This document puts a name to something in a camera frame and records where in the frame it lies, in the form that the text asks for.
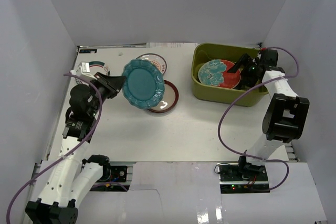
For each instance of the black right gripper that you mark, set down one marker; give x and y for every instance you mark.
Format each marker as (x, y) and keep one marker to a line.
(247, 81)

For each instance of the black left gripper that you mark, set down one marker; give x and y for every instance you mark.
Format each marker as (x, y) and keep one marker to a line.
(109, 85)

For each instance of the red teal flower plate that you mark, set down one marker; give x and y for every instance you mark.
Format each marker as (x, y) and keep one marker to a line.
(215, 73)

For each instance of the teal scalloped plate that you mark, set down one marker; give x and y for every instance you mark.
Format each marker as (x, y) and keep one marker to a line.
(144, 84)

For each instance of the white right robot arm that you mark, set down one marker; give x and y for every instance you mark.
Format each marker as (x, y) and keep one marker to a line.
(286, 114)

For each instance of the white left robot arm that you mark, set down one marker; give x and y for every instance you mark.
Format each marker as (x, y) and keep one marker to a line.
(72, 176)

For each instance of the white green rimmed plate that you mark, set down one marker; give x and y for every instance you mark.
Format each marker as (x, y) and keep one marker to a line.
(95, 66)

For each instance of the blue label sticker left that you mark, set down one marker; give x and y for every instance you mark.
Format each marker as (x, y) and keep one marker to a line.
(88, 51)

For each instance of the white orange sunburst plate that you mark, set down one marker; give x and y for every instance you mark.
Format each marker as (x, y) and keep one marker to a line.
(156, 60)

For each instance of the red rimmed beige plate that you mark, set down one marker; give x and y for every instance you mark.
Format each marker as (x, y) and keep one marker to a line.
(169, 101)

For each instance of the white papers at back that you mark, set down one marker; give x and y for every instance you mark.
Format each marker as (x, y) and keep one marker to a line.
(171, 45)

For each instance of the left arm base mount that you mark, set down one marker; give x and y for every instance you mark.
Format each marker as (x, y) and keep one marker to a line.
(116, 181)

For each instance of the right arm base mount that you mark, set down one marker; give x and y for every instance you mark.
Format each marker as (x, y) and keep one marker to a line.
(233, 181)

